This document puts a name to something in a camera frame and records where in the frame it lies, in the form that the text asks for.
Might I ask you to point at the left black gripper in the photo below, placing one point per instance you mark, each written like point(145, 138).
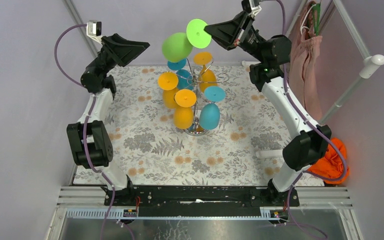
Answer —
point(110, 48)

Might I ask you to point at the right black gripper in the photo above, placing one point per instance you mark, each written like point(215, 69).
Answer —
point(225, 34)

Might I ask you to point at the orange wine glass back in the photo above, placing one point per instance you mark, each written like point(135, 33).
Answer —
point(206, 76)

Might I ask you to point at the orange wine glass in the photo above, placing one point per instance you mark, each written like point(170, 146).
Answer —
point(206, 76)
point(184, 114)
point(168, 82)

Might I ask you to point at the green wine glass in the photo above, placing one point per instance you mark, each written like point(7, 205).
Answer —
point(179, 45)

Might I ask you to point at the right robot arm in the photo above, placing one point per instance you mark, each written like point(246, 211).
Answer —
point(308, 139)

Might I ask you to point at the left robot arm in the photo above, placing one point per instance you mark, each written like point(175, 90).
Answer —
point(89, 141)

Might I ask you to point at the orange wine glass left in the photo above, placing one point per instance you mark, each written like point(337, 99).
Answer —
point(168, 82)

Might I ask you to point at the blue wine glass back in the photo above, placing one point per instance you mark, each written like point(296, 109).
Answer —
point(185, 79)

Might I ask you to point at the blue wine glass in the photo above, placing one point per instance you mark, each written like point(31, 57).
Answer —
point(210, 114)
point(185, 79)

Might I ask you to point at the orange wine glass front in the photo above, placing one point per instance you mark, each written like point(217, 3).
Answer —
point(184, 114)

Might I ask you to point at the blue wine glass front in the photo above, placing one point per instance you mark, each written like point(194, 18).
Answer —
point(210, 114)

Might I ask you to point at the chrome wine glass rack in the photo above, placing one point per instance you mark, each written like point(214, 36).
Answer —
point(195, 129)

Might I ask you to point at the pink hanging cloth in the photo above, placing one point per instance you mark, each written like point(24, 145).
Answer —
point(304, 53)

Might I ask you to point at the floral tablecloth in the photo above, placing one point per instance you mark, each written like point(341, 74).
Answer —
point(152, 151)

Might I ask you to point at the white pipe on table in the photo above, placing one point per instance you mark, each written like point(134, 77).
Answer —
point(269, 154)

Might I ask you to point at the orange cloth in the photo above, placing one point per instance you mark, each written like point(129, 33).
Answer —
point(330, 166)

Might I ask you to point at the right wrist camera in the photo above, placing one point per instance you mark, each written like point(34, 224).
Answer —
point(251, 6)

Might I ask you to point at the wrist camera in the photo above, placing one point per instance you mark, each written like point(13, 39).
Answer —
point(94, 30)
point(251, 6)

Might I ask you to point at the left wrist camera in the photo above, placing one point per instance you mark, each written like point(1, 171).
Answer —
point(94, 30)

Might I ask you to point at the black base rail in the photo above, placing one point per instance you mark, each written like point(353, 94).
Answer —
point(200, 201)

